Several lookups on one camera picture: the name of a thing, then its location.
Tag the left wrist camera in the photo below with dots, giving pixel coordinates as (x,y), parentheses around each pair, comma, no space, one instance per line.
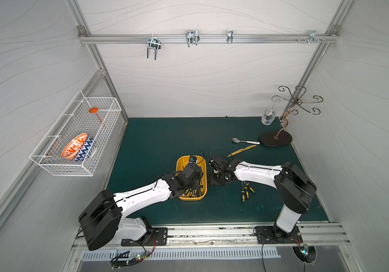
(193,159)

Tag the dark oval stand base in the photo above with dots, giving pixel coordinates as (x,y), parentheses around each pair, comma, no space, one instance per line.
(275,138)

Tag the blue white patterned bowl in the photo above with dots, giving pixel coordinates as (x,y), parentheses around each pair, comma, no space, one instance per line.
(85,150)

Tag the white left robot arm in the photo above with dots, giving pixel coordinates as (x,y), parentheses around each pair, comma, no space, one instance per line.
(108,212)

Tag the metal double hook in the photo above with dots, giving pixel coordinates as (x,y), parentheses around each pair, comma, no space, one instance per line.
(154,45)

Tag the metal corner hook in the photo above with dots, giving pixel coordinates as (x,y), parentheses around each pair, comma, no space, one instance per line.
(312,39)

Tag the spoon with white cartoon handle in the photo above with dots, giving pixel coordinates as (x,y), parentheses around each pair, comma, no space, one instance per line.
(236,140)

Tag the round fan unit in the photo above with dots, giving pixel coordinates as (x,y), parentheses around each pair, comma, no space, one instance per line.
(306,254)

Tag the yellow plastic storage box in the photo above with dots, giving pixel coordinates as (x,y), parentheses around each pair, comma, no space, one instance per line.
(182,163)

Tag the metal loop hook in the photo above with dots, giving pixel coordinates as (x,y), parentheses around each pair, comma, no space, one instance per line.
(192,37)

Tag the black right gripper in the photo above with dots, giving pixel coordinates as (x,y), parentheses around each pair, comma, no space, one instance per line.
(217,177)

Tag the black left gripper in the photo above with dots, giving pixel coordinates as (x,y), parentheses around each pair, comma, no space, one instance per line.
(194,185)

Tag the white wire basket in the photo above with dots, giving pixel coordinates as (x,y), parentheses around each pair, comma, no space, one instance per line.
(74,121)

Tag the orange spoon in basket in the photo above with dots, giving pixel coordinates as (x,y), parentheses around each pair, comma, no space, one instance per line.
(94,111)

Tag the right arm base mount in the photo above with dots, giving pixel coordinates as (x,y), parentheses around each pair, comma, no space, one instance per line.
(275,235)

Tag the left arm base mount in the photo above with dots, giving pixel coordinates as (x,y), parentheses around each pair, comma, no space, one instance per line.
(147,234)

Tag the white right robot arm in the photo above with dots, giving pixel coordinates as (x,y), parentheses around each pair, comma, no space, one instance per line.
(295,188)

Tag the small metal hook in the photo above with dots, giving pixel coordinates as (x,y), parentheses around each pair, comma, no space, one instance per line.
(230,36)

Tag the copper hook stand pole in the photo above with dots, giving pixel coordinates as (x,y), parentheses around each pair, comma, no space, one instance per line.
(295,103)

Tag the orange white patterned bowl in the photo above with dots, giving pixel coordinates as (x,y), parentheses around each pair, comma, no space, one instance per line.
(73,146)

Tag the white vented strip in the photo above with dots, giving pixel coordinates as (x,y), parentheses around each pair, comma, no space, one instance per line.
(161,254)

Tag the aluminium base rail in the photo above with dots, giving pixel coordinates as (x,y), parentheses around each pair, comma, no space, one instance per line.
(241,235)

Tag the aluminium crossbar rail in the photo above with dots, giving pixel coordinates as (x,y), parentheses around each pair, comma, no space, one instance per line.
(204,39)

